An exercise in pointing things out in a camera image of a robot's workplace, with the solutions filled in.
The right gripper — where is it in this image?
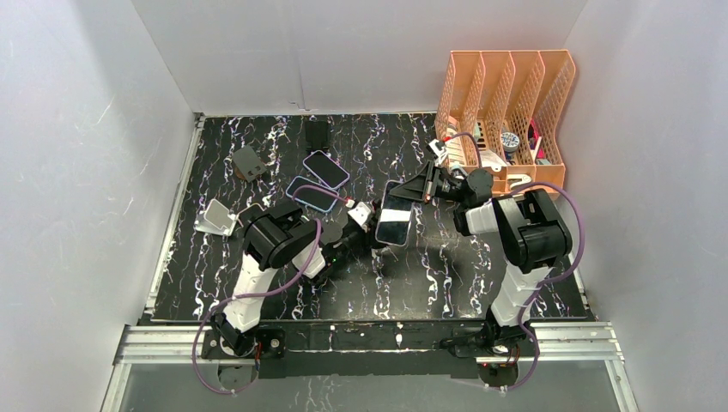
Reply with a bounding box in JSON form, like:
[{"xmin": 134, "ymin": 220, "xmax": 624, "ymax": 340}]
[{"xmin": 387, "ymin": 161, "xmax": 467, "ymax": 205}]

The purple back magsafe phone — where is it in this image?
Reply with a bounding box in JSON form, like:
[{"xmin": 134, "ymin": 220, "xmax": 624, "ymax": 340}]
[{"xmin": 374, "ymin": 180, "xmax": 414, "ymax": 246}]

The purple case phone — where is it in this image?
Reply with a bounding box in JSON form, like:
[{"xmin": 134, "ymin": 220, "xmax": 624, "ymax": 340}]
[{"xmin": 302, "ymin": 150, "xmax": 350, "ymax": 190}]

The orange desk file organizer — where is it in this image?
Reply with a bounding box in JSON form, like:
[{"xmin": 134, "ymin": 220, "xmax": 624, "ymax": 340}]
[{"xmin": 434, "ymin": 49, "xmax": 576, "ymax": 198}]

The pink case phone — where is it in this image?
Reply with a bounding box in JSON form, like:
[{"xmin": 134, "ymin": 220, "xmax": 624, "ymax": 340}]
[{"xmin": 237, "ymin": 203, "xmax": 266, "ymax": 227}]

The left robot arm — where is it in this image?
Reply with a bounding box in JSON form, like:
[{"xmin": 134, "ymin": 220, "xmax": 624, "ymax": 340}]
[{"xmin": 205, "ymin": 199, "xmax": 382, "ymax": 357}]

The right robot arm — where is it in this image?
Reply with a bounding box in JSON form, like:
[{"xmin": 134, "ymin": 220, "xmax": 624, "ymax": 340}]
[{"xmin": 383, "ymin": 162, "xmax": 573, "ymax": 357}]

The blue case phone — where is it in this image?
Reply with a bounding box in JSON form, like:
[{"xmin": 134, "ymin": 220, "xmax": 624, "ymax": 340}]
[{"xmin": 285, "ymin": 176, "xmax": 338, "ymax": 213}]

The black folding phone stand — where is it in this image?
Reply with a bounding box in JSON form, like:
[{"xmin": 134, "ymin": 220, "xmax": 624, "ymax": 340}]
[{"xmin": 304, "ymin": 120, "xmax": 331, "ymax": 154}]

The dark wooden phone stand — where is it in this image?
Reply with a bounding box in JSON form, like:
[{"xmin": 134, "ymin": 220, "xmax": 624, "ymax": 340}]
[{"xmin": 232, "ymin": 146, "xmax": 267, "ymax": 182}]

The silver metal phone stand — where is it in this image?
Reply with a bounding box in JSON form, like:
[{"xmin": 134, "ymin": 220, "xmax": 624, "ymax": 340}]
[{"xmin": 194, "ymin": 199, "xmax": 238, "ymax": 237}]

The white oval label pack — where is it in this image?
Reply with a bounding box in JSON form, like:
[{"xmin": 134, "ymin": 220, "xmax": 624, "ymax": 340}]
[{"xmin": 444, "ymin": 124, "xmax": 465, "ymax": 165}]

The white plastic packet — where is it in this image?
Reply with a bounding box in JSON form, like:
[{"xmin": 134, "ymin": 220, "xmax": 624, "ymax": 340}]
[{"xmin": 479, "ymin": 148, "xmax": 508, "ymax": 173}]

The green tall box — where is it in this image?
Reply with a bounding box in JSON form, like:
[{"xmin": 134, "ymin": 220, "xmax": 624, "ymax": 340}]
[{"xmin": 473, "ymin": 124, "xmax": 481, "ymax": 147}]

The round blue lid jar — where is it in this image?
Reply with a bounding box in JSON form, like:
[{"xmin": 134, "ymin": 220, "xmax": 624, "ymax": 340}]
[{"xmin": 500, "ymin": 131, "xmax": 520, "ymax": 154}]

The white flat card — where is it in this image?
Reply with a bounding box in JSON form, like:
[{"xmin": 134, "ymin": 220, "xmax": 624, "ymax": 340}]
[{"xmin": 531, "ymin": 137, "xmax": 543, "ymax": 161}]

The magenta notebook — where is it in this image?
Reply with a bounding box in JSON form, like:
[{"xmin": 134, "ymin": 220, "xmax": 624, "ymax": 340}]
[{"xmin": 528, "ymin": 120, "xmax": 542, "ymax": 150}]

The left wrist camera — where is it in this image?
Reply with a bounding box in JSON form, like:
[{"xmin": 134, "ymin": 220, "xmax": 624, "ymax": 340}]
[{"xmin": 345, "ymin": 199, "xmax": 375, "ymax": 233}]

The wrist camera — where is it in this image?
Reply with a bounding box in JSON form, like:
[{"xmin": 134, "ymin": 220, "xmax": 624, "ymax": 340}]
[
  {"xmin": 345, "ymin": 199, "xmax": 375, "ymax": 233},
  {"xmin": 427, "ymin": 139, "xmax": 449, "ymax": 166}
]

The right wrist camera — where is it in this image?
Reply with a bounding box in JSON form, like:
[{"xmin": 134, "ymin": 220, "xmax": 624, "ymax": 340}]
[{"xmin": 427, "ymin": 139, "xmax": 449, "ymax": 166}]

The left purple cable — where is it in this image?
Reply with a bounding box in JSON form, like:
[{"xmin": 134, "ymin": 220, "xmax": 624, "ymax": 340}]
[{"xmin": 191, "ymin": 185, "xmax": 356, "ymax": 397}]

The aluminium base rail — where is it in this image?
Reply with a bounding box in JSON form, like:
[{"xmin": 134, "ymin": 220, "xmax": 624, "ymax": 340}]
[{"xmin": 102, "ymin": 321, "xmax": 638, "ymax": 411}]

